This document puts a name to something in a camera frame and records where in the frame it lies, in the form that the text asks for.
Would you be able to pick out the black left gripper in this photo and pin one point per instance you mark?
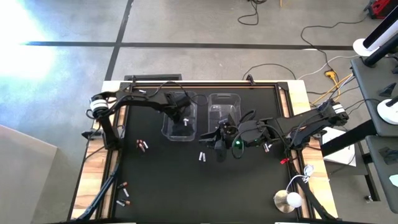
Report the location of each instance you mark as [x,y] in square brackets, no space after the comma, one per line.
[177,101]

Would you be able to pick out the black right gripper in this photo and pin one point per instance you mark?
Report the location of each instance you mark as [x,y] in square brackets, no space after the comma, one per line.
[233,133]

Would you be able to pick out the clear plastic bin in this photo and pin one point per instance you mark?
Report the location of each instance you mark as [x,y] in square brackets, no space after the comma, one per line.
[224,99]
[164,130]

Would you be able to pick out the batteries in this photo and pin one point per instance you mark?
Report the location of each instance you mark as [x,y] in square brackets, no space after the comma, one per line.
[140,145]

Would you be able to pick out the black AAA battery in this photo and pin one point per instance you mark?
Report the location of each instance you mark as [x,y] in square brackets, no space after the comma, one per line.
[266,148]

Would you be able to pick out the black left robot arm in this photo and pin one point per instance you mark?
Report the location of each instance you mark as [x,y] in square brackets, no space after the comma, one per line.
[136,99]

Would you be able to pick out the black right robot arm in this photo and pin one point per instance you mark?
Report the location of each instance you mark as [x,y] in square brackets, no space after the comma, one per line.
[295,123]

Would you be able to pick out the black slotted panel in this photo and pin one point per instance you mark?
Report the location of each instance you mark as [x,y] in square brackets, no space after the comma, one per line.
[152,76]

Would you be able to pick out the red clip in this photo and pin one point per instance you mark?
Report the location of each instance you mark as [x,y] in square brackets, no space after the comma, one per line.
[283,160]

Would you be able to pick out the white ball on brass base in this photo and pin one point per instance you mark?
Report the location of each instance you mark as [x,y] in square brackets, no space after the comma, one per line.
[289,200]

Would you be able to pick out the white board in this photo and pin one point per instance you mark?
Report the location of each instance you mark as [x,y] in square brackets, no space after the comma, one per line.
[339,152]

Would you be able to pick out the black support beam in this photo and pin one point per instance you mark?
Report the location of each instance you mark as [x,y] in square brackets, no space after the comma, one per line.
[342,140]

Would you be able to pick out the beige panel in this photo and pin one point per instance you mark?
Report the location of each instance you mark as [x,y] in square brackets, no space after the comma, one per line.
[25,174]

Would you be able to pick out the grey side table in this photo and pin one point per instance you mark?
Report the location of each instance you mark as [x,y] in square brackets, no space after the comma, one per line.
[373,87]
[377,174]

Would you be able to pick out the small black object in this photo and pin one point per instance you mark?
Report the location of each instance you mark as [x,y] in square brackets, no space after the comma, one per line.
[387,90]
[388,155]

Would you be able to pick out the white round base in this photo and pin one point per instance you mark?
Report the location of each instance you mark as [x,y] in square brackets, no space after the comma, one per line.
[388,110]

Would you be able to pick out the pale blue object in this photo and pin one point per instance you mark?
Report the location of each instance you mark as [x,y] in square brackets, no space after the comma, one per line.
[394,180]

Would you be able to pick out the white and black cylinder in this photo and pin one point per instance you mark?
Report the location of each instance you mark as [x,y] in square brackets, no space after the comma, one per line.
[382,31]

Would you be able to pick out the red and black tool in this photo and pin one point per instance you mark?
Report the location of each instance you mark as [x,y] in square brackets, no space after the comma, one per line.
[381,6]

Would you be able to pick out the black aluminium rig frame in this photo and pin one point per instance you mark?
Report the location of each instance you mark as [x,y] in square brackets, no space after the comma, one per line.
[202,84]

